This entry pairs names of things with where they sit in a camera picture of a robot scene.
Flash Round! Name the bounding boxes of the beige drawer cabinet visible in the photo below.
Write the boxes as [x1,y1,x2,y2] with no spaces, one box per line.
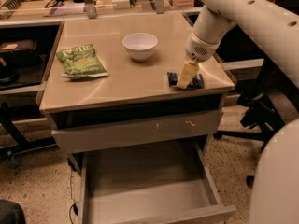
[35,11,238,224]

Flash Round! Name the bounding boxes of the dark blue snack bar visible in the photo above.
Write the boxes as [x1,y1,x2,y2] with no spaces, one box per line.
[167,72,204,89]

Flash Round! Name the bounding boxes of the closed upper drawer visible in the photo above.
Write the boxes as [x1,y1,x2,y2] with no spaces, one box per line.
[52,109,222,154]

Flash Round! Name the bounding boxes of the metal frame post left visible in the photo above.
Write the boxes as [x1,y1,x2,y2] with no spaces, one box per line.
[84,0,97,19]

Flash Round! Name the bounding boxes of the black floor cable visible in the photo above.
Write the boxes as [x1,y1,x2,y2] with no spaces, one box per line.
[67,159,80,224]

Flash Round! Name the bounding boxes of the white ceramic bowl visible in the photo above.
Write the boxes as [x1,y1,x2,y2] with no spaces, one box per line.
[122,33,158,62]

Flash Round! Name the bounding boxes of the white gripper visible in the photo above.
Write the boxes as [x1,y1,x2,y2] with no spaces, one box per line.
[177,30,220,89]

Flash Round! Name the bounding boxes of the green chip bag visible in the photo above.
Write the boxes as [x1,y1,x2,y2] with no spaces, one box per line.
[56,44,108,79]

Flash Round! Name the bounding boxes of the open lower drawer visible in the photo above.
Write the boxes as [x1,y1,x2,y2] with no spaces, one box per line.
[78,140,236,224]

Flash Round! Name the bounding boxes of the dark object bottom left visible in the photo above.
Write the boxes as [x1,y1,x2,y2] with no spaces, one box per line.
[0,200,26,224]

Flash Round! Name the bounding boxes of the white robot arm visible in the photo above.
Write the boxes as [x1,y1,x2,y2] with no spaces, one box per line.
[178,0,299,224]

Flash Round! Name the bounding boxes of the black desk leg frame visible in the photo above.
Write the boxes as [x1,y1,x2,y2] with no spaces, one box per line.
[0,102,55,168]

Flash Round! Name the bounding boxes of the black office chair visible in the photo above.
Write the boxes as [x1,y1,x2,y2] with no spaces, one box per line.
[213,0,299,189]

